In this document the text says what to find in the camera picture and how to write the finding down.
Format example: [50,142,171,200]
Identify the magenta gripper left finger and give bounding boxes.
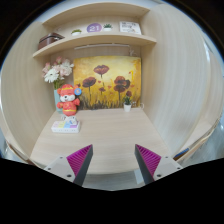
[43,143,94,187]

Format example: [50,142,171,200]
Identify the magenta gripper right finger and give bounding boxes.
[134,143,184,185]

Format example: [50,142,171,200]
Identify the small potted plant white pot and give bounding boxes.
[123,96,132,112]

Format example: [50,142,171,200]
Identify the light green flower vase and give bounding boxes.
[54,88,63,114]

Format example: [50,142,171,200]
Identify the red plush toy figure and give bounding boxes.
[57,84,81,116]

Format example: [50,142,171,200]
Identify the yellow poppy flower painting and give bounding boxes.
[73,56,141,110]

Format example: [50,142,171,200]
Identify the pink white flower bouquet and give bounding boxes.
[42,56,74,90]

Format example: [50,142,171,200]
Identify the white light bar under shelf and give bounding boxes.
[74,43,130,50]

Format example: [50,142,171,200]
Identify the small green plant left shelf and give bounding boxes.
[71,29,82,36]

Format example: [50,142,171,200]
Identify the small green plant shelf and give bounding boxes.
[71,29,82,36]
[103,23,113,31]

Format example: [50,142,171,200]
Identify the round purple number sign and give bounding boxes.
[87,23,102,33]

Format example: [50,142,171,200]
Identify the small green plant right shelf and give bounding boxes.
[103,23,113,31]

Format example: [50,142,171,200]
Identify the white book on shelf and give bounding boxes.
[120,21,141,34]

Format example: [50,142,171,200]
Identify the wooden wall shelf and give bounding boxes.
[33,32,156,58]

